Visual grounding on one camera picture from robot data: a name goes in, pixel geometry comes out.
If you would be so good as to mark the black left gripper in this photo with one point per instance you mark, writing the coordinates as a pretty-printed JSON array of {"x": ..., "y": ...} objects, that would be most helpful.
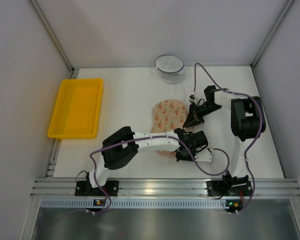
[{"x": 186, "y": 153}]

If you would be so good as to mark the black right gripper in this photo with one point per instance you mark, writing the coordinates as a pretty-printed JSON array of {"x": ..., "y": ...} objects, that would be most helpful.
[{"x": 197, "y": 114}]

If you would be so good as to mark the floral mesh laundry bag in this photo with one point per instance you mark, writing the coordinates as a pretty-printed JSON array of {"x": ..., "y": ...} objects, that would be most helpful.
[{"x": 167, "y": 115}]

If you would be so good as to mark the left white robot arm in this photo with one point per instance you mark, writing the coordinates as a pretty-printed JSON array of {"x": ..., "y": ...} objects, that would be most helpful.
[{"x": 122, "y": 146}]

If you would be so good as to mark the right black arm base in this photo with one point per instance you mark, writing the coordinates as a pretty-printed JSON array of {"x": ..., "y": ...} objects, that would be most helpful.
[{"x": 229, "y": 186}]

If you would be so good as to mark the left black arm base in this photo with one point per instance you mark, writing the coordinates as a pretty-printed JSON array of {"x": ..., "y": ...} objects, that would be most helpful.
[{"x": 84, "y": 189}]

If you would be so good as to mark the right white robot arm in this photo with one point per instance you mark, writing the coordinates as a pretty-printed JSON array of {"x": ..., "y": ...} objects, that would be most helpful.
[{"x": 246, "y": 120}]

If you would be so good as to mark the yellow plastic tray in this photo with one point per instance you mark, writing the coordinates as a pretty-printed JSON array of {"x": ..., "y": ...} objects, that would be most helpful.
[{"x": 77, "y": 109}]

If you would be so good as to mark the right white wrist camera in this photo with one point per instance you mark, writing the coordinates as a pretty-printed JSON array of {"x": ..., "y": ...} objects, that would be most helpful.
[{"x": 193, "y": 98}]

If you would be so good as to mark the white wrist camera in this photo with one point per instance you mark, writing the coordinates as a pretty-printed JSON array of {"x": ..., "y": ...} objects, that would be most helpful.
[
  {"x": 204, "y": 156},
  {"x": 193, "y": 98}
]

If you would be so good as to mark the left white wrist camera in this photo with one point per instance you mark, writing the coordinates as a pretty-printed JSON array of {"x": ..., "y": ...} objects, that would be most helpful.
[{"x": 204, "y": 156}]

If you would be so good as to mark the aluminium mounting rail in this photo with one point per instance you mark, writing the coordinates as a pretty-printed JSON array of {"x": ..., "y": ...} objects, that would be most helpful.
[{"x": 166, "y": 188}]

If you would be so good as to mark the slotted cable duct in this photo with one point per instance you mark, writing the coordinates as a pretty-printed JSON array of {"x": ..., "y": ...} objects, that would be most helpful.
[{"x": 138, "y": 203}]

